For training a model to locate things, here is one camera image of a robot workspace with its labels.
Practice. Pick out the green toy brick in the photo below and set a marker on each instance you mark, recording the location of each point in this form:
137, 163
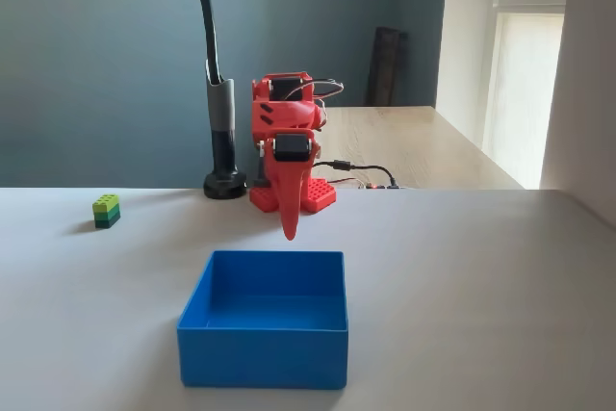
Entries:
107, 211

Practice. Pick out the red robot arm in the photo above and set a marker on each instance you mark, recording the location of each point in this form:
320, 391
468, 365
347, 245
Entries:
284, 112

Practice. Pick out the blue box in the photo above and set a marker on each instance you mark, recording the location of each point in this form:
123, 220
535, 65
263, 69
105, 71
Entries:
269, 339

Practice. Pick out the black gooseneck stand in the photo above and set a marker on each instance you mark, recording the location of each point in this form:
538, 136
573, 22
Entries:
222, 141

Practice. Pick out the small controller board red light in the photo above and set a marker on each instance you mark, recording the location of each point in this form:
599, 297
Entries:
380, 186

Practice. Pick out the dark wooden plank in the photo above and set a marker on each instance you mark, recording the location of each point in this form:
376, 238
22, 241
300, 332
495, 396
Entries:
386, 67

